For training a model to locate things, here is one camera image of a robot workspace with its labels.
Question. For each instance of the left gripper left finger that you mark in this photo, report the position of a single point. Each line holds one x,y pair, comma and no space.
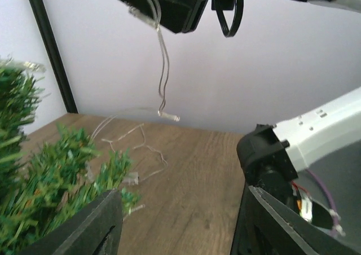
95,229

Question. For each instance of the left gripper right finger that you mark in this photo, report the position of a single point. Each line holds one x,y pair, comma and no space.
266,226

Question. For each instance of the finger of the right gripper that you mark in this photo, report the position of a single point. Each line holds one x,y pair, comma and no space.
178,16

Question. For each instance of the small green christmas tree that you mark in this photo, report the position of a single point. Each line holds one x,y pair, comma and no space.
41,193

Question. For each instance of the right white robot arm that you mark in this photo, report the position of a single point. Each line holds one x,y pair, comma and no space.
271,156

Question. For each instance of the clear battery box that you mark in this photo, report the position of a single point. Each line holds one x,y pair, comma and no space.
131,179

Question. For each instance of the black frame post right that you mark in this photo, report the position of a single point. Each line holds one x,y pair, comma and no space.
49,41

